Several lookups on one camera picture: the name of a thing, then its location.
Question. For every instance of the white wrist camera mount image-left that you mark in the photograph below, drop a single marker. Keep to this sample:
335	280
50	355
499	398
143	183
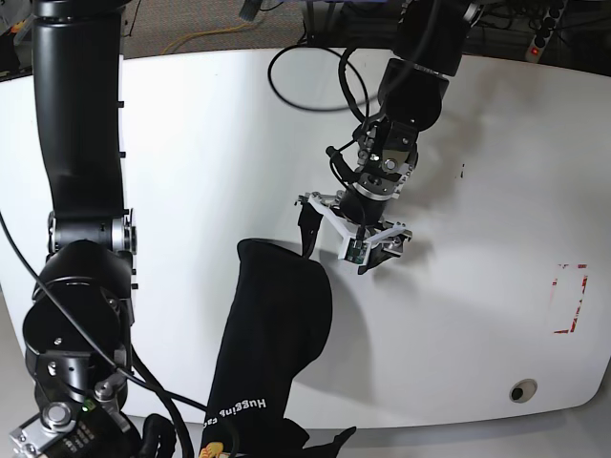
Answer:
129	219

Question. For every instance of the white wrist camera mount image-right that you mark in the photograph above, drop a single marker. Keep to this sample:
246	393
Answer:
356	240

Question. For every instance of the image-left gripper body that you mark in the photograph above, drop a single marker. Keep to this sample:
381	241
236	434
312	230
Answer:
78	422

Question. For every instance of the red tape rectangle marking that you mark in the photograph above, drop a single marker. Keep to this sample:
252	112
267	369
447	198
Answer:
566	298

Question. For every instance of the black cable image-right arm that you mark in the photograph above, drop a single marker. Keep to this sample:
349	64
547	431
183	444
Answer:
306	79

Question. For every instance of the right table cable grommet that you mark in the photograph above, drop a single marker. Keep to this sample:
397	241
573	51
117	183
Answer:
523	391

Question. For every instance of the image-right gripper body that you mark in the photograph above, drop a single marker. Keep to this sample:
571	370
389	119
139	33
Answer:
380	176

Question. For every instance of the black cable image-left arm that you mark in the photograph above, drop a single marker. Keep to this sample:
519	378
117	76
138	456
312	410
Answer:
143	381

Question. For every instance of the black robot arm image-left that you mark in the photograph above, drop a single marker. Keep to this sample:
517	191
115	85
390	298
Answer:
75	49

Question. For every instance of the black printed T-shirt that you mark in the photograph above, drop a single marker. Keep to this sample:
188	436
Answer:
278	324

